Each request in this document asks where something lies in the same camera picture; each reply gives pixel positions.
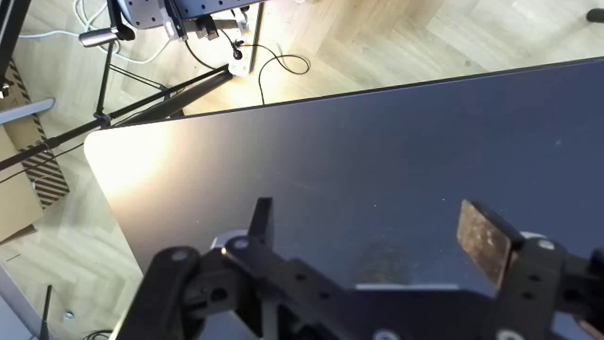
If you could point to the black camera tripod stand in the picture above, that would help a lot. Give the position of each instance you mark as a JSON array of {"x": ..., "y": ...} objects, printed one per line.
[{"x": 151, "y": 107}]

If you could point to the cardboard box on floor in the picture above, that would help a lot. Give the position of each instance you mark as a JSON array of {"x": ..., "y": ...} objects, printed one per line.
[{"x": 36, "y": 181}]

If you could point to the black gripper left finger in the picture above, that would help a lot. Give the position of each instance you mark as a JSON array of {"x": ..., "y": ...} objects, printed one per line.
[{"x": 272, "y": 296}]

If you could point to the grey metal equipment cart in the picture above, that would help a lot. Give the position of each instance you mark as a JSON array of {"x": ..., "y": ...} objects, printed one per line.
[{"x": 204, "y": 17}]

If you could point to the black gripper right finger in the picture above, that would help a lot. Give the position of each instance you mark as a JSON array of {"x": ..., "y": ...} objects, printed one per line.
[{"x": 534, "y": 277}]

